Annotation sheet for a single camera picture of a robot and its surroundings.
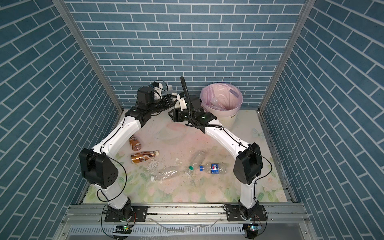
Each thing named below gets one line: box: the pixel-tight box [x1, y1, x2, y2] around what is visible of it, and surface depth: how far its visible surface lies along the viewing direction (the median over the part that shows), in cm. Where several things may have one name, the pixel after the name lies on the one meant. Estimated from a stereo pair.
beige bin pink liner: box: [200, 82, 244, 132], surface depth 99 cm
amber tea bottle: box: [130, 150, 160, 164], surface depth 92 cm
